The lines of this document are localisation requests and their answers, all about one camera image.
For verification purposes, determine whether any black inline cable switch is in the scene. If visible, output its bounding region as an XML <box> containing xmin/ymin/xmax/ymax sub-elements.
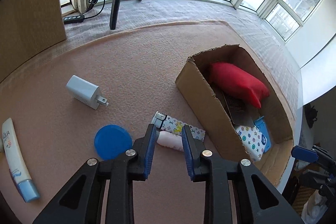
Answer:
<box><xmin>63</xmin><ymin>15</ymin><xmax>85</xmax><ymax>24</ymax></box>

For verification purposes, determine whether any white gloved right hand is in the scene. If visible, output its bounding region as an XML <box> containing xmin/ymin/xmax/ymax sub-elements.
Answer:
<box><xmin>301</xmin><ymin>190</ymin><xmax>327</xmax><ymax>224</ymax></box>

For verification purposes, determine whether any white Aqua sunscreen tube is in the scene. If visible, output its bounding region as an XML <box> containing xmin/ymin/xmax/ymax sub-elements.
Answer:
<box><xmin>2</xmin><ymin>118</ymin><xmax>40</xmax><ymax>203</ymax></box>

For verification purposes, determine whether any large wooden board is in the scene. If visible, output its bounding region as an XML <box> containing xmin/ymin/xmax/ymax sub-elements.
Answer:
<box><xmin>1</xmin><ymin>0</ymin><xmax>66</xmax><ymax>80</ymax></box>

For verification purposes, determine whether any white USB wall charger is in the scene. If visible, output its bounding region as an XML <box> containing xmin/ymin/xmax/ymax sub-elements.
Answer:
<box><xmin>66</xmin><ymin>75</ymin><xmax>109</xmax><ymax>110</ymax></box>

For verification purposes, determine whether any patterned tissue pack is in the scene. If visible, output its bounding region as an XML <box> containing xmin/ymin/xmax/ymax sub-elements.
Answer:
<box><xmin>235</xmin><ymin>125</ymin><xmax>268</xmax><ymax>162</ymax></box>

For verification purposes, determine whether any patterned lighter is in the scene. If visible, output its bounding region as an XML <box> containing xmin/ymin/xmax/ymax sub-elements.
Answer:
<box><xmin>151</xmin><ymin>111</ymin><xmax>206</xmax><ymax>141</ymax></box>

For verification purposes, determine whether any red fabric pouch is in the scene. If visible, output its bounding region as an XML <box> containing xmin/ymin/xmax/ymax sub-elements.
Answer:
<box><xmin>209</xmin><ymin>61</ymin><xmax>270</xmax><ymax>109</ymax></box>

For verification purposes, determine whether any dark grey card tag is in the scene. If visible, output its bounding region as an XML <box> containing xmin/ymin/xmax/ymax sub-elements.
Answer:
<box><xmin>223</xmin><ymin>93</ymin><xmax>254</xmax><ymax>127</ymax></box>

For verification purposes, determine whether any cardboard box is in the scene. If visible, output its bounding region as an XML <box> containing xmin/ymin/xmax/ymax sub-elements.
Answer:
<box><xmin>175</xmin><ymin>45</ymin><xmax>294</xmax><ymax>185</ymax></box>

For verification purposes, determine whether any blue round lid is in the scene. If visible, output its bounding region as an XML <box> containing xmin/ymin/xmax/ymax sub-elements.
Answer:
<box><xmin>94</xmin><ymin>124</ymin><xmax>133</xmax><ymax>160</ymax></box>

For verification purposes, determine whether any small pink bottle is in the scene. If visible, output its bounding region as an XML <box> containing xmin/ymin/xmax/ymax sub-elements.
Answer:
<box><xmin>157</xmin><ymin>131</ymin><xmax>183</xmax><ymax>152</ymax></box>

